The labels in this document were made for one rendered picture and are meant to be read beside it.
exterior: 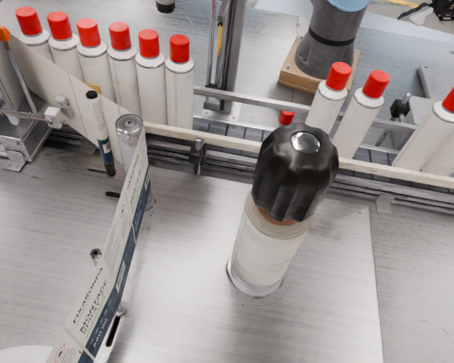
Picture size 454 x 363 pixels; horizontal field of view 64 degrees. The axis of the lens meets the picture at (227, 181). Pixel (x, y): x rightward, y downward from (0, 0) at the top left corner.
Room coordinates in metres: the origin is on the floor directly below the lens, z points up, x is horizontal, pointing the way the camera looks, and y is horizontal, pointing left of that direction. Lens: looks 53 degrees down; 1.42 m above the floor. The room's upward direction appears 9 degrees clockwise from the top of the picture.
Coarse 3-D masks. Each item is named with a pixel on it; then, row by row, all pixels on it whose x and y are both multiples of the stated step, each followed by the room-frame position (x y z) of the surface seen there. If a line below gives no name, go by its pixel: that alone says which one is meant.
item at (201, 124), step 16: (192, 128) 0.54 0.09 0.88; (208, 128) 0.55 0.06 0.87; (224, 128) 0.56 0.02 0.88; (240, 128) 0.56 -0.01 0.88; (256, 128) 0.57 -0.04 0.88; (208, 144) 0.50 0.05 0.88; (368, 160) 0.53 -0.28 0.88; (384, 160) 0.54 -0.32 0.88; (368, 176) 0.49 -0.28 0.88; (384, 176) 0.49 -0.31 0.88; (448, 176) 0.52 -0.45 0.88; (448, 192) 0.48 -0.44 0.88
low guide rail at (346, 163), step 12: (156, 132) 0.49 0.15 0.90; (168, 132) 0.49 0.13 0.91; (180, 132) 0.49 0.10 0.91; (192, 132) 0.50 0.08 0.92; (216, 144) 0.49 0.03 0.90; (228, 144) 0.49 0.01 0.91; (240, 144) 0.49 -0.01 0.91; (252, 144) 0.49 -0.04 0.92; (348, 168) 0.48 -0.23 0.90; (360, 168) 0.48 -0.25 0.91; (372, 168) 0.48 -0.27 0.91; (384, 168) 0.48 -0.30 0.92; (396, 168) 0.49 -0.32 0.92; (408, 180) 0.48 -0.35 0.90; (420, 180) 0.48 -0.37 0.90; (432, 180) 0.48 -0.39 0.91; (444, 180) 0.48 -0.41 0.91
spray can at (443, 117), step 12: (432, 108) 0.52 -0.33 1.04; (444, 108) 0.51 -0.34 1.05; (432, 120) 0.51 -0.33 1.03; (444, 120) 0.50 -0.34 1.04; (420, 132) 0.51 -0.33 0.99; (432, 132) 0.50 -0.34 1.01; (444, 132) 0.50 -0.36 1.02; (408, 144) 0.52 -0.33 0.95; (420, 144) 0.50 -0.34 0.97; (432, 144) 0.50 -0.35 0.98; (396, 156) 0.53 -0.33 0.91; (408, 156) 0.50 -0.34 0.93; (420, 156) 0.50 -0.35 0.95; (408, 168) 0.50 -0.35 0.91; (420, 168) 0.50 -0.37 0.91
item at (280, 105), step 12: (204, 96) 0.57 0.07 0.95; (216, 96) 0.57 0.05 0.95; (228, 96) 0.56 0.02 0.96; (240, 96) 0.57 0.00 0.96; (252, 96) 0.57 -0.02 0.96; (276, 108) 0.56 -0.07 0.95; (288, 108) 0.56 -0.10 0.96; (300, 108) 0.56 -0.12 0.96; (384, 120) 0.56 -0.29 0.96; (408, 132) 0.55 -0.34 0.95
